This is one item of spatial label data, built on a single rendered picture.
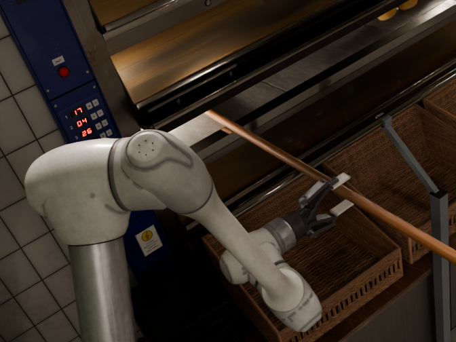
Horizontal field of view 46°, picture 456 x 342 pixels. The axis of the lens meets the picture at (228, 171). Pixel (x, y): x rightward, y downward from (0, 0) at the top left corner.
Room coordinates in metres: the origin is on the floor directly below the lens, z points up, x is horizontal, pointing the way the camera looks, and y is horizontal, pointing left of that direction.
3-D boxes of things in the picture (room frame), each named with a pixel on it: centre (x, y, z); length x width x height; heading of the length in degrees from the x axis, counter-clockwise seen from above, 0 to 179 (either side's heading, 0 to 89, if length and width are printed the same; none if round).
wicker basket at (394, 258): (1.44, -0.16, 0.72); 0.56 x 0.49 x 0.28; 111
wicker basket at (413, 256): (1.68, -0.72, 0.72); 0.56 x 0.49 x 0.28; 112
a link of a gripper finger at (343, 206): (1.16, -0.28, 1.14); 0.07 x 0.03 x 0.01; 113
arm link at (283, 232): (1.07, -0.08, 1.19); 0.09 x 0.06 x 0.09; 23
